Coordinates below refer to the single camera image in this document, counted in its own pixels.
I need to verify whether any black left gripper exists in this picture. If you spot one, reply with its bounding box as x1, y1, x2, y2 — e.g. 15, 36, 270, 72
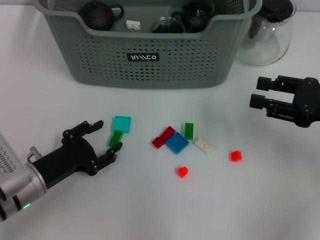
31, 120, 123, 190

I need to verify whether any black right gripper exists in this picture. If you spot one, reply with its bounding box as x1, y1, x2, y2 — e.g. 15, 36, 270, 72
249, 74, 320, 129

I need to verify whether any green rectangular brick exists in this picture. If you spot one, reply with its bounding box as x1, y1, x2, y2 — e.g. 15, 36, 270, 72
184, 122, 195, 141
108, 131, 124, 148

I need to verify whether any teal square plate brick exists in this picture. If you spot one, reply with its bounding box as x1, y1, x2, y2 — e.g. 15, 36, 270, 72
111, 115, 132, 135

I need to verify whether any dark red long brick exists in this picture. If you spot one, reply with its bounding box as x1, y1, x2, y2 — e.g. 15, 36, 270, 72
151, 125, 177, 150

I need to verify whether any blue square plate brick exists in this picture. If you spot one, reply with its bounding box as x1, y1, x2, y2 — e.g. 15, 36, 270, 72
165, 131, 190, 155

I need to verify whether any small orange-red brick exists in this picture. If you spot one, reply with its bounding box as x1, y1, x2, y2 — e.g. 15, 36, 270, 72
229, 150, 243, 163
177, 165, 190, 179

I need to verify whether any glass teacup black holder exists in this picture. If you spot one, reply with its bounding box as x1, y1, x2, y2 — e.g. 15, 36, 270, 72
150, 11, 186, 34
180, 0, 215, 34

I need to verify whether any white brick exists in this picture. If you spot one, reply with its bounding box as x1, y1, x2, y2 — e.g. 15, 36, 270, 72
192, 138, 215, 155
125, 20, 141, 31

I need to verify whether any grey-green perforated storage bin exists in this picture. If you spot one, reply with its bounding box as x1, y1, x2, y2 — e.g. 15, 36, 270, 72
37, 0, 263, 90

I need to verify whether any glass carafe black lid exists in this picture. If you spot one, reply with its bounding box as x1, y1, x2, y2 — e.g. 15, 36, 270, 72
234, 0, 298, 66

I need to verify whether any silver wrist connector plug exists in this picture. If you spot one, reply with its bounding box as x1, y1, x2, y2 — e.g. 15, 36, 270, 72
26, 146, 42, 164

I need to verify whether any black clay teapot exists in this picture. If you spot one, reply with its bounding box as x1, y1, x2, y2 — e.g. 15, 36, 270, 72
79, 0, 125, 31

